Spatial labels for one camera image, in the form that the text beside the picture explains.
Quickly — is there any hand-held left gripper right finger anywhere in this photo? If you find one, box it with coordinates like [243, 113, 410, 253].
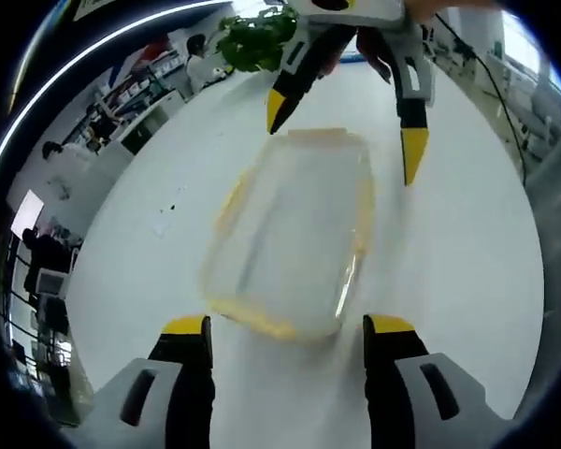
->
[362, 313, 516, 449]

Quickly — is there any clear container with yellow buckle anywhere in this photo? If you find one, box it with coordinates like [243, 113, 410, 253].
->
[199, 125, 381, 346]

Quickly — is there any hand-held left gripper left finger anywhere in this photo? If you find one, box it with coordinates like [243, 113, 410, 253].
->
[87, 313, 216, 449]

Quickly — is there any storage shelving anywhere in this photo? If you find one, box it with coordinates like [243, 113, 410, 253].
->
[86, 45, 189, 144]

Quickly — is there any white counter desk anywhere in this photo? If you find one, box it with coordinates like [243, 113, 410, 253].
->
[115, 86, 187, 156]

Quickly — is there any long ceiling light strip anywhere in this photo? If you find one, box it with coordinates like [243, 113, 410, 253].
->
[0, 0, 236, 193]

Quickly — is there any person's right hand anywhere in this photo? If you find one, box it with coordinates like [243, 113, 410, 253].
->
[403, 0, 496, 24]

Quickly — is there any green potted plant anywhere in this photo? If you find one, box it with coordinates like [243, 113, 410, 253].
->
[213, 3, 301, 75]

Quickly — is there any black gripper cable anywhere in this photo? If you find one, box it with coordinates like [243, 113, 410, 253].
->
[432, 11, 530, 185]

